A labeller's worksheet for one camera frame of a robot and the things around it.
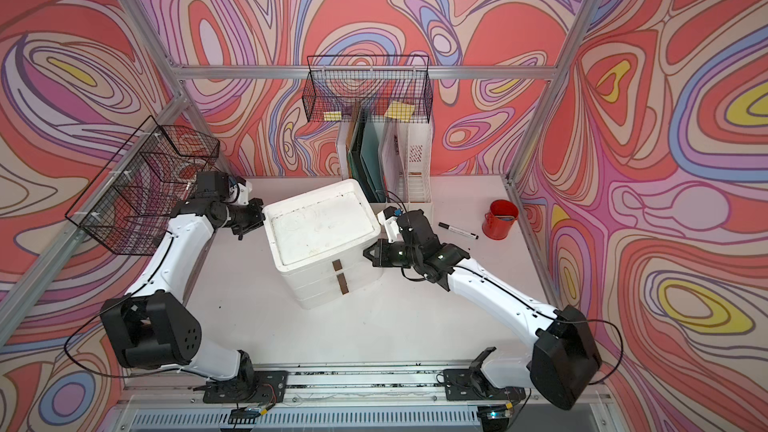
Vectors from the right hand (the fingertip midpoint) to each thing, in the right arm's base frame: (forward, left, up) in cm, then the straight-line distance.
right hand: (365, 261), depth 75 cm
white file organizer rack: (+39, -8, -1) cm, 40 cm away
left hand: (+15, +26, +2) cm, 30 cm away
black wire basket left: (+10, +57, +13) cm, 59 cm away
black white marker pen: (+20, -30, -17) cm, 40 cm away
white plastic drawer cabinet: (+3, +11, +5) cm, 13 cm away
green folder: (+30, 0, +8) cm, 31 cm away
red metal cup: (+19, -43, -11) cm, 48 cm away
